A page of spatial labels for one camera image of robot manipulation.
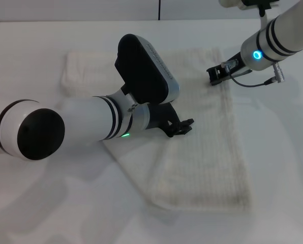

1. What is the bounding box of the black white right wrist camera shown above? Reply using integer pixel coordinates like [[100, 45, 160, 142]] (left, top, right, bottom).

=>
[[219, 0, 281, 11]]

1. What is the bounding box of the clear cable plug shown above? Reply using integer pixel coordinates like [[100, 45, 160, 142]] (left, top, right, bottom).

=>
[[222, 58, 240, 69]]

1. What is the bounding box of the white ribbed towel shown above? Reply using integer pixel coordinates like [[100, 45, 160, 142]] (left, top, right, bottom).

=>
[[61, 48, 253, 213]]

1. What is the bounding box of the thin grey cable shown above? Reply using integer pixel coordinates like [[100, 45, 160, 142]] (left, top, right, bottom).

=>
[[229, 70, 276, 87]]

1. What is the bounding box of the silver cylindrical cable connector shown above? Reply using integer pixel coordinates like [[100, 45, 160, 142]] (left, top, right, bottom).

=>
[[271, 63, 286, 80]]

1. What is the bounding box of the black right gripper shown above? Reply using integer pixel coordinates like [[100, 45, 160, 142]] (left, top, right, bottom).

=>
[[206, 50, 251, 86]]

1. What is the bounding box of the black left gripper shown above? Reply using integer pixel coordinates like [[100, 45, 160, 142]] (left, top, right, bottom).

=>
[[146, 101, 194, 138]]

